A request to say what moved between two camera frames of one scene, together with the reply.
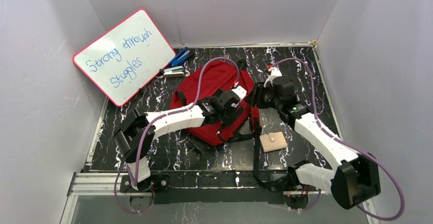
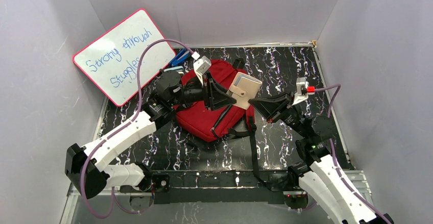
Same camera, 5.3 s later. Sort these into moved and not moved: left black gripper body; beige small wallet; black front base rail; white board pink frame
Moved: beige small wallet; left black gripper body
Not moved: black front base rail; white board pink frame
